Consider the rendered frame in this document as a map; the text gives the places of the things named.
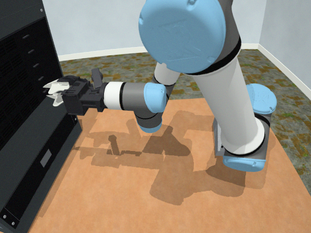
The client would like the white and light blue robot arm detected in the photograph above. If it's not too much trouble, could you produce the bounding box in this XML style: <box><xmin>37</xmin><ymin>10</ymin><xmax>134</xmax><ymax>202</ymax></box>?
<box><xmin>104</xmin><ymin>0</ymin><xmax>277</xmax><ymax>172</ymax></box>

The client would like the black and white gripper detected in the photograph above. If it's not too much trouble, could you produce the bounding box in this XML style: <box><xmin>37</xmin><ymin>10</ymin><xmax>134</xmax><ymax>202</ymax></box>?
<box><xmin>43</xmin><ymin>75</ymin><xmax>109</xmax><ymax>116</ymax></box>

